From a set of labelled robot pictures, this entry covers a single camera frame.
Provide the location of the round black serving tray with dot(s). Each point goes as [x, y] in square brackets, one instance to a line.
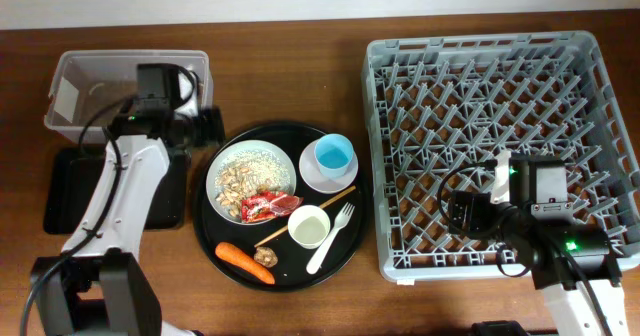
[290, 272]

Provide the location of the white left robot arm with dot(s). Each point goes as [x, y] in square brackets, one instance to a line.
[96, 286]

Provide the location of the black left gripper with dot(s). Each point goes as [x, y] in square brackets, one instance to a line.
[209, 128]

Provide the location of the clear plastic waste bin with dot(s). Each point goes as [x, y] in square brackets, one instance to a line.
[87, 80]

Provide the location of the pistachio shells and rice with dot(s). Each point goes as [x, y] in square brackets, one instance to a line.
[245, 174]

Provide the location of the white paper cup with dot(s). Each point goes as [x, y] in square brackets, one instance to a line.
[308, 226]

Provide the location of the orange carrot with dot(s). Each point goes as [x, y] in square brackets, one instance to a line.
[236, 257]

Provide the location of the wooden chopstick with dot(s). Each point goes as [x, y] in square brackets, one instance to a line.
[322, 206]

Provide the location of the brown food lump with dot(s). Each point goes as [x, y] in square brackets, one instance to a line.
[265, 256]

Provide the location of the small pink saucer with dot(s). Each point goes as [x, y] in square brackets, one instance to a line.
[311, 175]

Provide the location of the black rectangular tray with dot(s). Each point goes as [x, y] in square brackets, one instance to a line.
[75, 176]

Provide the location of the white plastic fork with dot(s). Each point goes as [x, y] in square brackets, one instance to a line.
[340, 221]

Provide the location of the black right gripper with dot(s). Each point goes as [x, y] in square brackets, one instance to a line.
[477, 204]

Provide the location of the red snack wrapper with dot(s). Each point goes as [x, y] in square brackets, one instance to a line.
[268, 205]

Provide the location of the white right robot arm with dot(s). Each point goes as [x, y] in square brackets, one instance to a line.
[528, 211]

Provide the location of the grey plate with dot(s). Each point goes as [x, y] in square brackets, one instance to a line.
[244, 146]

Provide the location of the grey dishwasher rack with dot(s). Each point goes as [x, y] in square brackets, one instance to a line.
[434, 104]

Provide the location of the blue plastic cup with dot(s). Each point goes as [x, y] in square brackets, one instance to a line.
[333, 154]

